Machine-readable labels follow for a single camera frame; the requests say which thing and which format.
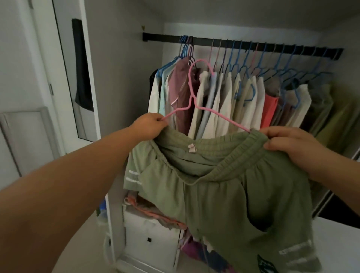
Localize person's right hand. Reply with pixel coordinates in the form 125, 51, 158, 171
260, 126, 328, 180

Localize person's left hand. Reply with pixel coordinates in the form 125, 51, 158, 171
130, 112, 169, 141

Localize white wardrobe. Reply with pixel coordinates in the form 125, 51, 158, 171
78, 0, 360, 273

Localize pink plastic hanger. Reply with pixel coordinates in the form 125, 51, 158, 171
250, 42, 261, 74
162, 58, 251, 133

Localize green shorts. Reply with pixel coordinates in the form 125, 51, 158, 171
123, 128, 323, 273

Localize beige plastic hanger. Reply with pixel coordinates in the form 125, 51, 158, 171
265, 43, 279, 79
208, 39, 216, 71
215, 40, 223, 72

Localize purple plastic hanger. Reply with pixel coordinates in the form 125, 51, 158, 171
220, 40, 230, 74

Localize person's left forearm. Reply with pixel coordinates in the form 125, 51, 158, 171
0, 129, 141, 273

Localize pile of folded clothes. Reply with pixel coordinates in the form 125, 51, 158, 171
123, 190, 188, 232

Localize clear plastic bag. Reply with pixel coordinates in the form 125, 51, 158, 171
95, 198, 110, 227

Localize grey framed panel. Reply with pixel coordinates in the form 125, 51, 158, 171
0, 106, 62, 178

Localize white drawer unit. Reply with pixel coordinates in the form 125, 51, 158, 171
121, 208, 185, 273

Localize white room door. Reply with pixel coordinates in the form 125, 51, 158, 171
29, 0, 71, 157

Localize purple patterned fabric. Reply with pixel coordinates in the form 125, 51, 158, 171
180, 235, 236, 273

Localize black clothes rail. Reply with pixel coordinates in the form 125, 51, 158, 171
142, 32, 344, 60

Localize tall wall mirror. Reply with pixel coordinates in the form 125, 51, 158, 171
52, 0, 98, 143

